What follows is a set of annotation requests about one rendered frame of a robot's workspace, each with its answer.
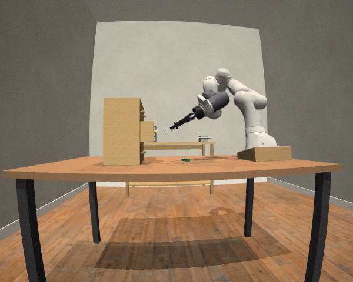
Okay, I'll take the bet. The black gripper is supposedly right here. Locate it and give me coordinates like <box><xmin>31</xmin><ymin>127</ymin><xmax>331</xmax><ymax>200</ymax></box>
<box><xmin>164</xmin><ymin>106</ymin><xmax>205</xmax><ymax>134</ymax></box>

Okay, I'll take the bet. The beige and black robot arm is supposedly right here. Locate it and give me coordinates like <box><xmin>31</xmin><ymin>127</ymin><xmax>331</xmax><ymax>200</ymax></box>
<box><xmin>197</xmin><ymin>69</ymin><xmax>277</xmax><ymax>149</ymax></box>

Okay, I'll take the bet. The brown wooden chest of drawers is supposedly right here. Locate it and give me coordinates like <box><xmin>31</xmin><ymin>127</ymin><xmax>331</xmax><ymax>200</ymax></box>
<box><xmin>103</xmin><ymin>98</ymin><xmax>141</xmax><ymax>165</ymax></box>

